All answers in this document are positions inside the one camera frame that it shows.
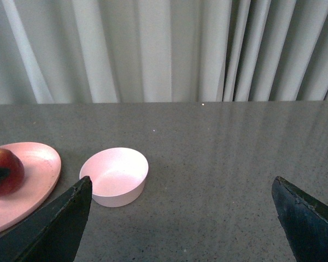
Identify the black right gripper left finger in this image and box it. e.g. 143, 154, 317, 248
0, 176, 92, 261

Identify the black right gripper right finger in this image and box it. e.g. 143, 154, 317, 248
272, 176, 328, 261

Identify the red apple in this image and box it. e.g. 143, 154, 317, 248
0, 148, 25, 197

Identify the pink bowl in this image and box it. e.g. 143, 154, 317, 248
79, 147, 149, 207

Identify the pink plate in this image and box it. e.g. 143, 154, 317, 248
0, 142, 61, 232

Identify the white curtain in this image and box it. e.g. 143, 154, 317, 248
0, 1, 328, 104

